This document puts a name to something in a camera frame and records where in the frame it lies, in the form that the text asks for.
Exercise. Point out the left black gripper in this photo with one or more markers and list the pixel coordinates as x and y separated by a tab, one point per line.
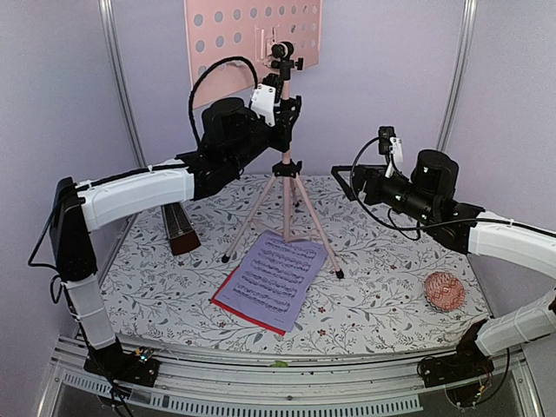
283	142

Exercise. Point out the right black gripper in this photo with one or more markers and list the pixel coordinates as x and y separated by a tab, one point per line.
373	175

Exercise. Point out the pink music stand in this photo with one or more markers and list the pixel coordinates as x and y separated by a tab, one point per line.
232	46

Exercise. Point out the purple sheet music page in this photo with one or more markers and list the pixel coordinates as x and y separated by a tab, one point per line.
270	285

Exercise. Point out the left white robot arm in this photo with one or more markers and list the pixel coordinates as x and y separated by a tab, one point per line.
235	133

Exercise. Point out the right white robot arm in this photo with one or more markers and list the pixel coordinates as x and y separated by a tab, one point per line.
427	197

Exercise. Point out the floral table mat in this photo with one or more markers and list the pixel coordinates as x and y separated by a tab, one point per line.
379	307

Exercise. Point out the red patterned egg shaker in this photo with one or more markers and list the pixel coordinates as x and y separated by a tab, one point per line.
444	291

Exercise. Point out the brown wooden metronome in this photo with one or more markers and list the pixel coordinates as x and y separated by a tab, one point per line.
179	230

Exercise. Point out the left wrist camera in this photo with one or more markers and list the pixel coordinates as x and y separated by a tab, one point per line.
266	95

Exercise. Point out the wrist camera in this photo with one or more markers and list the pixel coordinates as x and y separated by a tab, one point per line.
266	95
390	146

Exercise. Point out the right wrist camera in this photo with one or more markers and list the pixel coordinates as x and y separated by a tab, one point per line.
390	146

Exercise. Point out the right metal frame post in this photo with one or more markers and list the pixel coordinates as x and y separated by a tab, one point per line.
459	69

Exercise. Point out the aluminium front rail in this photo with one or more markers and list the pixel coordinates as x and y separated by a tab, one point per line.
201	381

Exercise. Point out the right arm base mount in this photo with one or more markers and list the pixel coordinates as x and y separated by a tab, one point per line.
441	370

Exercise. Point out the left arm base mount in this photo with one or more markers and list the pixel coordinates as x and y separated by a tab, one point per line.
115	365

